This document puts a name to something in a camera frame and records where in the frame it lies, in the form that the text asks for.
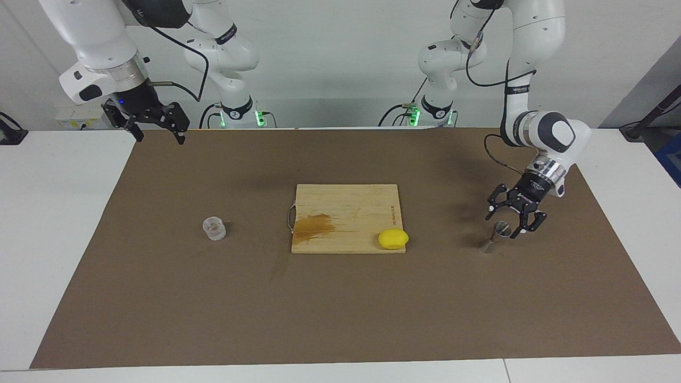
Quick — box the black stand foot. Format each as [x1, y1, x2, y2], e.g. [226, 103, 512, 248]
[0, 112, 28, 145]

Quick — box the wooden cutting board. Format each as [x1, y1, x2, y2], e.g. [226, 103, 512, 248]
[288, 184, 407, 254]

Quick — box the white power box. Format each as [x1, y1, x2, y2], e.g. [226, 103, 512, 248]
[55, 104, 115, 131]

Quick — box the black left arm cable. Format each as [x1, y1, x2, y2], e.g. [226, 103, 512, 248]
[466, 0, 538, 176]

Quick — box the steel jigger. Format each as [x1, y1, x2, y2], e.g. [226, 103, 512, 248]
[479, 221, 512, 254]

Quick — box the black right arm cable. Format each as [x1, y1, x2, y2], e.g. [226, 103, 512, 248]
[148, 24, 209, 103]

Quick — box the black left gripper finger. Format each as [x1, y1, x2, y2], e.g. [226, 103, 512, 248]
[511, 209, 547, 238]
[485, 185, 514, 220]

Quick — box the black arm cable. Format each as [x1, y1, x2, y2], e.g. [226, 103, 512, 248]
[148, 24, 209, 103]
[466, 0, 538, 176]

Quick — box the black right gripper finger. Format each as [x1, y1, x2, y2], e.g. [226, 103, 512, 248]
[102, 98, 144, 143]
[160, 102, 190, 144]

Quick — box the black tripod leg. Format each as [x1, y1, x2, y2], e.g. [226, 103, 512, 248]
[620, 85, 681, 141]

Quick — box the yellow lemon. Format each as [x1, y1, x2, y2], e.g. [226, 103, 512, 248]
[378, 229, 410, 250]

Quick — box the clear glass cup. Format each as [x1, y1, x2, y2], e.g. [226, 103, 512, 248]
[202, 216, 227, 242]

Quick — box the brown table mat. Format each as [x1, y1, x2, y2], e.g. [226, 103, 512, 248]
[29, 127, 681, 369]

